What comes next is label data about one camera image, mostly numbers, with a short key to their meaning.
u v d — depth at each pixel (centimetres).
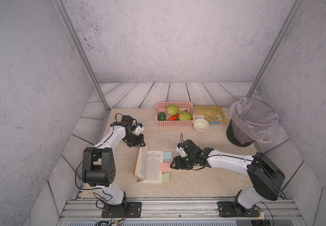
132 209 73
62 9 71
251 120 95
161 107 119
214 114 115
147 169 87
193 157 66
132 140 77
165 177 83
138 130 85
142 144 86
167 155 94
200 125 108
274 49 85
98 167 47
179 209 74
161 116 111
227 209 73
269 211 71
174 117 112
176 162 75
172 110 111
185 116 107
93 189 51
